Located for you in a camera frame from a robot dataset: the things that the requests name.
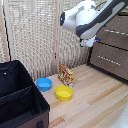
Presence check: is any beige woven folding screen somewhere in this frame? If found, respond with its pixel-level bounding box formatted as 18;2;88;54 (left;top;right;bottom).
0;0;128;83

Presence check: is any black fabric storage box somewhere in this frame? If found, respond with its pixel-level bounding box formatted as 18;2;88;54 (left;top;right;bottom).
0;59;51;128

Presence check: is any blue plastic bowl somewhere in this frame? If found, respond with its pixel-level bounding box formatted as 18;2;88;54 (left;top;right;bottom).
35;77;54;93

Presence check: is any short silver drawer handle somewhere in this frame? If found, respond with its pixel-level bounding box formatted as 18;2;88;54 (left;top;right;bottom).
96;54;118;65

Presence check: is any long silver drawer handle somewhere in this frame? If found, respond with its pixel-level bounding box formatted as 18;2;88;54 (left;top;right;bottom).
103;28;128;36

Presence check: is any brown fabric drawer short handle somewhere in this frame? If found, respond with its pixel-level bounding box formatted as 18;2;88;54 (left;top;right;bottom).
89;42;128;81

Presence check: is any yellow plastic bowl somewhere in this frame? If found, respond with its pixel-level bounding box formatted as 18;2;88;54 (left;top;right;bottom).
54;84;75;102

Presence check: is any brown fabric drawer long handle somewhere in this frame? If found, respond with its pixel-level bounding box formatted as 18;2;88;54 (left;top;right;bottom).
94;14;128;51

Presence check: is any red yellow snack box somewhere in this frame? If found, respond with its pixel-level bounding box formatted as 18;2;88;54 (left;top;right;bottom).
57;63;76;87

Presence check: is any brown fabric drawer cabinet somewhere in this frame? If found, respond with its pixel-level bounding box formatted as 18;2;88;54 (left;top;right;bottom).
86;9;128;84

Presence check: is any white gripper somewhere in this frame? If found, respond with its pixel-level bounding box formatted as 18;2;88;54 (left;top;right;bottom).
79;35;97;49

